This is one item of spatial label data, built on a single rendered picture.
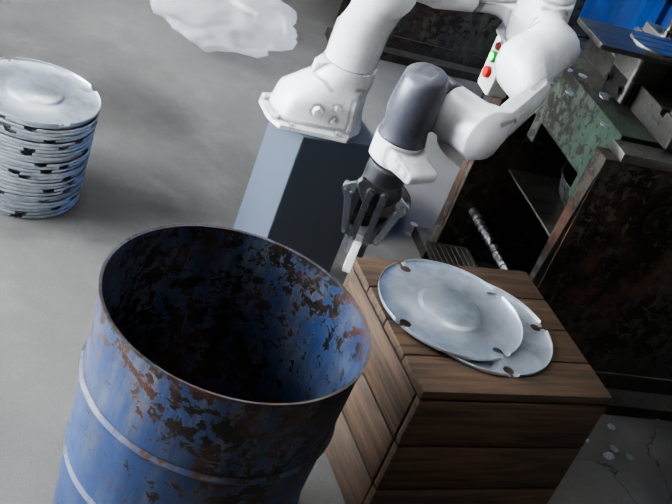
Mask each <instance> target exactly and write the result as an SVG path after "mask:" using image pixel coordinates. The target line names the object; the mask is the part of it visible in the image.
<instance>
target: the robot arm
mask: <svg viewBox="0 0 672 504"><path fill-rule="evenodd" d="M416 2H419V3H422V4H425V5H428V6H430V7H432V8H435V9H445V10H455V11H465V12H481V13H489V14H492V15H496V16H497V17H498V18H499V19H500V20H502V21H503V22H501V24H500V25H499V27H498V28H497V29H496V33H497V34H498V35H499V37H500V38H501V45H502V46H501V48H500V50H499V52H498V54H497V57H496V60H495V72H496V77H497V81H498V83H499V84H500V86H501V87H502V89H503V90H504V91H505V92H506V94H507V95H508V96H509V99H508V100H507V101H506V102H504V103H503V104H502V105H501V106H496V105H493V104H490V103H487V102H486V101H484V100H483V99H481V98H480V97H478V96H477V95H475V94H474V93H472V92H471V91H469V90H468V89H466V88H465V87H464V86H462V85H461V84H459V83H458V82H456V81H455V80H453V79H452V78H450V77H449V76H447V74H446V73H445V71H443V70H442V69H441V68H440V67H438V66H435V65H433V64H431V63H426V62H417V63H413V64H410V65H409V66H408V67H407V68H406V70H405V71H404V73H403V75H402V76H401V78H400V79H399V81H398V83H397V84H396V86H395V88H394V90H393V92H392V95H391V97H390V99H389V101H388V103H387V108H386V114H385V118H384V119H383V121H382V122H381V124H380V125H378V127H377V129H376V132H375V135H374V137H373V140H372V142H371V145H370V148H369V153H370V157H369V159H368V162H367V165H366V167H365V170H364V172H363V174H362V175H361V176H360V177H359V178H358V180H356V181H350V180H345V181H344V184H343V187H342V190H343V194H344V206H343V215H342V225H341V232H342V233H344V234H346V235H347V236H348V239H347V242H346V244H345V247H344V252H346V253H348V255H347V258H346V260H345V263H344V266H343V269H342V271H344V272H345V271H346V272H347V273H350V271H351V268H352V266H353V263H354V261H355V259H356V256H357V257H360V258H362V257H363V255H364V253H365V250H366V248H367V246H368V245H369V244H373V245H375V246H377V245H379V244H380V242H381V241H382V240H383V238H384V237H385V236H386V235H387V233H388V232H389V231H390V230H391V228H392V227H393V226H394V225H395V223H396V222H397V221H398V220H399V218H401V217H403V216H404V215H406V214H407V213H408V211H409V207H410V204H409V203H407V202H405V201H404V200H403V199H402V188H403V186H404V184H407V185H409V184H424V183H432V182H434V181H435V179H436V176H437V172H436V171H435V169H434V167H433V165H432V164H431V162H430V160H429V158H428V155H427V153H426V150H425V149H424V148H425V146H426V141H427V136H428V133H429V132H433V133H435V134H436V135H437V136H439V137H440V138H441V139H443V140H444V141H445V142H446V143H448V144H449V145H450V146H452V147H453V148H454V149H456V150H457V151H458V152H459V153H460V154H461V155H462V156H463V157H464V158H465V159H466V160H482V159H487V158H488V157H490V156H492V155H493V154H494V153H495V152H496V150H497V149H498V148H499V147H500V146H501V144H502V143H503V142H504V141H505V139H506V138H507V137H509V136H510V135H511V134H512V133H513V132H514V131H515V130H516V129H517V128H518V127H520V126H521V125H522V124H523V123H524V122H525V121H526V120H527V119H528V118H529V117H531V116H532V115H533V114H534V113H535V112H536V111H537V110H538V109H539V108H540V107H541V106H542V105H543V103H544V102H545V101H546V99H547V97H548V94H549V91H550V89H551V84H550V81H553V80H555V79H557V78H559V77H560V76H561V75H562V74H563V73H564V72H566V71H567V70H568V69H569V68H570V67H571V66H573V65H574V64H575V62H576V60H577V58H578V56H579V54H580V41H579V39H578V37H577V35H576V33H575V31H574V30H573V29H572V28H571V27H570V26H569V25H568V22H569V19H570V17H571V14H572V12H573V9H574V7H575V4H576V0H351V3H350V4H349V5H348V7H347V8H346V9H345V11H344V12H343V13H342V14H341V15H340V16H339V17H337V20H336V22H335V25H334V28H333V31H332V34H331V36H330V39H329V42H328V45H327V48H326V50H325V51H324V52H323V53H322V54H320V55H319V56H318V57H316V58H315V59H314V62H313V64H312V65H311V66H309V67H306V68H304V69H301V70H299V71H296V72H294V73H291V74H289V75H287V76H284V77H282V78H281V79H280V80H279V82H278V83H277V85H276V87H275V89H274V90H273V92H272V93H263V92H262V94H261V97H260V99H259V101H258V102H259V104H260V106H261V108H262V110H263V112H264V114H265V116H266V118H267V119H268V120H269V121H271V122H272V123H273V124H274V125H275V126H276V127H277V128H280V129H284V130H288V131H293V132H297V133H302V134H306V135H310V136H315V137H319V138H324V139H328V140H333V141H337V142H341V143H347V141H348V140H349V139H350V138H352V137H354V136H356V135H358V134H359V132H360V129H361V123H362V112H363V109H364V105H365V102H366V98H367V94H368V92H369V90H370V88H371V87H372V84H373V81H374V78H375V75H376V71H377V69H376V67H377V65H378V62H379V60H380V57H381V55H382V53H383V50H384V48H385V45H386V43H387V41H388V38H389V36H390V34H391V33H392V31H393V30H394V28H395V27H396V25H397V24H398V22H399V21H400V19H401V18H402V17H403V16H404V15H406V14H407V13H408V12H410V11H411V9H412V8H413V7H414V5H415V4H416ZM356 188H358V191H359V194H360V197H361V200H362V201H363V202H362V205H361V207H360V209H359V212H358V214H357V217H356V219H355V222H354V224H353V227H351V226H350V216H351V207H352V198H353V193H354V192H355V190H356ZM395 203H397V204H396V207H395V210H394V211H393V213H392V214H391V215H390V216H389V218H388V219H387V220H386V221H385V223H384V224H383V225H382V227H381V228H380V229H379V230H378V232H377V233H376V234H375V235H372V234H373V231H374V229H375V227H376V224H377V222H378V219H379V217H380V215H381V212H382V210H383V209H386V208H388V207H390V206H392V205H393V204H395ZM368 206H373V207H374V208H375V210H374V213H373V215H372V217H371V220H370V222H369V225H368V227H367V230H366V232H365V235H364V237H363V236H362V235H360V234H357V233H358V230H359V228H360V226H361V223H362V221H363V218H364V216H365V213H366V211H367V209H368Z"/></svg>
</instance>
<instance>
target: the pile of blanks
mask: <svg viewBox="0 0 672 504"><path fill-rule="evenodd" d="M98 116H99V113H98V114H97V115H96V116H95V117H94V118H93V119H91V120H90V121H88V122H85V123H83V124H79V125H74V126H64V125H62V127H50V126H40V125H34V124H29V123H25V122H21V121H18V120H15V119H12V118H9V117H6V116H4V115H2V114H0V214H2V215H6V216H10V217H14V215H15V216H18V218H26V219H39V218H48V217H53V216H57V215H60V214H62V213H64V212H66V211H68V210H70V209H71V208H72V207H73V206H74V205H75V204H76V203H77V201H78V199H79V195H80V189H81V187H82V183H83V180H84V177H85V171H86V168H87V165H88V160H89V157H90V153H91V145H92V143H93V139H94V134H95V128H96V124H97V122H98Z"/></svg>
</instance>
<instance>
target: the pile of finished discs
mask: <svg viewBox="0 0 672 504"><path fill-rule="evenodd" d="M488 284H489V283H488ZM489 285H491V284H489ZM491 286H492V287H493V291H495V292H496V293H495V294H492V293H487V296H488V297H489V298H491V299H497V297H496V296H498V295H499V296H501V297H502V296H504V297H505V298H506V299H507V300H508V301H509V302H510V304H511V305H512V306H513V307H514V309H515V310H516V312H517V313H518V315H519V317H520V319H521V322H522V325H523V330H524V336H523V341H522V343H521V345H520V347H519V348H518V349H517V350H516V351H515V352H514V353H513V354H511V355H510V356H508V357H505V356H504V355H503V354H504V353H503V351H501V350H500V349H498V348H493V351H494V353H496V354H497V355H501V356H502V357H504V358H503V359H499V360H494V361H475V360H468V359H463V358H459V357H455V356H452V355H449V354H447V355H448V356H450V357H452V358H453V359H455V360H457V361H459V362H461V363H463V364H465V365H467V366H469V367H471V368H474V369H476V370H479V371H482V372H485V373H489V374H493V375H497V376H503V377H511V376H510V374H507V373H506V372H505V371H504V370H503V367H508V368H511V369H512V370H513V371H514V374H512V375H513V377H526V376H531V375H534V374H536V373H538V372H540V371H542V370H543V369H544V368H546V367H547V365H548V364H549V362H550V361H551V359H552V356H553V343H552V340H551V337H550V334H549V332H548V331H547V330H546V331H545V330H544V329H540V330H541V331H535V330H533V329H532V328H531V326H530V325H531V324H534V325H537V326H538V327H542V325H541V324H540V323H541V320H540V319H539V318H538V317H537V316H536V315H535V314H534V313H533V312H532V311H531V310H530V309H529V308H528V307H527V306H526V305H524V304H523V303H522V302H521V301H519V300H518V299H516V298H515V297H513V296H512V295H510V294H509V293H507V292H505V291H503V290H501V289H499V288H498V287H495V286H493V285H491Z"/></svg>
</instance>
